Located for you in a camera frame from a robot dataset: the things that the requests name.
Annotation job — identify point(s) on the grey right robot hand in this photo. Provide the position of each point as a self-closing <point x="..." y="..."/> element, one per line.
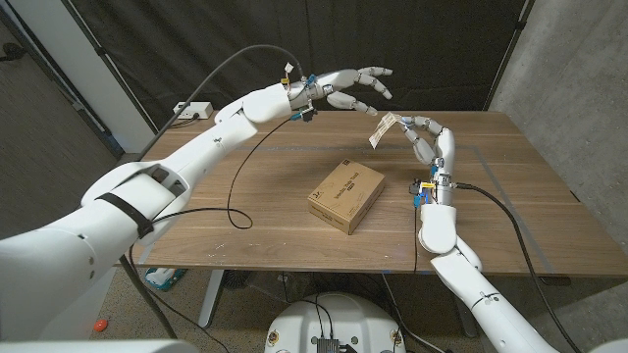
<point x="444" y="147"/>

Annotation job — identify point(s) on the white power strip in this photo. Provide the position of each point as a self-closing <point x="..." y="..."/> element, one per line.
<point x="192" y="110"/>

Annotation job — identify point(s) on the black backdrop stand pole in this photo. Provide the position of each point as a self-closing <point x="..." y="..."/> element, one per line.
<point x="510" y="51"/>
<point x="103" y="59"/>

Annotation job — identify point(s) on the brown cardboard box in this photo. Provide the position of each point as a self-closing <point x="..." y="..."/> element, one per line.
<point x="346" y="193"/>

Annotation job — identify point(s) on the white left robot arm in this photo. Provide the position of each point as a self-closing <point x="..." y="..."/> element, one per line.
<point x="147" y="196"/>

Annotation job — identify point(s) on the black backdrop curtain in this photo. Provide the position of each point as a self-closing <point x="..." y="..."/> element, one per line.
<point x="441" y="49"/>

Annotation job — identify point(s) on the grey table leg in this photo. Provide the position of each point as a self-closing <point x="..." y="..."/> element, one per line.
<point x="468" y="328"/>
<point x="211" y="299"/>

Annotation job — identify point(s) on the teal white packet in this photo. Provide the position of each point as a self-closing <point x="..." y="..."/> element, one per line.
<point x="164" y="279"/>

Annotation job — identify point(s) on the postage stamp sheet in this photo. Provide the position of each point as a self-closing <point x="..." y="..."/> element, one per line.
<point x="383" y="130"/>

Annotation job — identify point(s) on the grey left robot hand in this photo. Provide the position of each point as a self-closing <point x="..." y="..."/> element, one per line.
<point x="338" y="81"/>

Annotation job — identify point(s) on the small orange ball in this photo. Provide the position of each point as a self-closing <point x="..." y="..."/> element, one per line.
<point x="101" y="325"/>

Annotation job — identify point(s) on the white robot torso base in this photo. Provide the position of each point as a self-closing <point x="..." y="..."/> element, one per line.
<point x="353" y="318"/>

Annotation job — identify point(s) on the black module on torso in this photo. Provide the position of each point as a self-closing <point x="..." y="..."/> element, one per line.
<point x="328" y="345"/>

